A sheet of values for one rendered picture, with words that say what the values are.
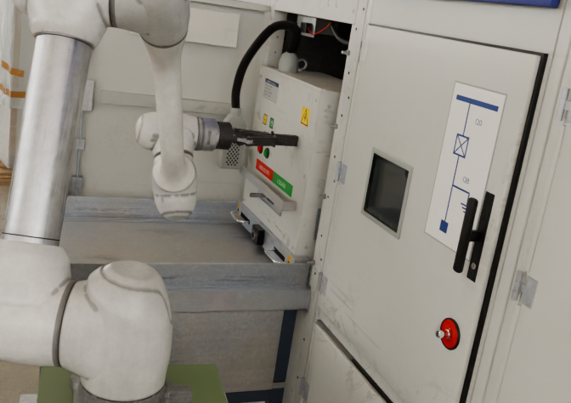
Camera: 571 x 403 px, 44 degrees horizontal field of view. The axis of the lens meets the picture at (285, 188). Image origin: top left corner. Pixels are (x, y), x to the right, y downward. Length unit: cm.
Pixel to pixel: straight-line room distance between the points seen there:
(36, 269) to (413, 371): 76
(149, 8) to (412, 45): 55
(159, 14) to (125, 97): 105
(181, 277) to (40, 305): 65
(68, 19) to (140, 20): 13
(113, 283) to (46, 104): 34
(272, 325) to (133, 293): 82
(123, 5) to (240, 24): 110
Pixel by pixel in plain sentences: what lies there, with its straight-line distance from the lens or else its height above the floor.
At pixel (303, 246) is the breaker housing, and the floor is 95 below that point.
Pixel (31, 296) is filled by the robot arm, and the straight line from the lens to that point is 128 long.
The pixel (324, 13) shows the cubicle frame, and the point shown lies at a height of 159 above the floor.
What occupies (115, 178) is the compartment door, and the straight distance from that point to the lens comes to 246.
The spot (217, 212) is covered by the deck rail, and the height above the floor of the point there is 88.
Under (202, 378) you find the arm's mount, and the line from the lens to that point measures 150.
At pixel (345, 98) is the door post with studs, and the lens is 182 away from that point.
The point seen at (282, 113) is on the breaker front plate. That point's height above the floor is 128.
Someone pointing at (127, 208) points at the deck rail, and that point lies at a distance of 236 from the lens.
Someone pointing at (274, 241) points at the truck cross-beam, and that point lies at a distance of 209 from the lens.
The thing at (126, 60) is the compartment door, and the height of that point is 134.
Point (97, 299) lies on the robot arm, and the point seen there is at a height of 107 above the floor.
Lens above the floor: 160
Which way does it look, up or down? 15 degrees down
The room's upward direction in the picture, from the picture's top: 9 degrees clockwise
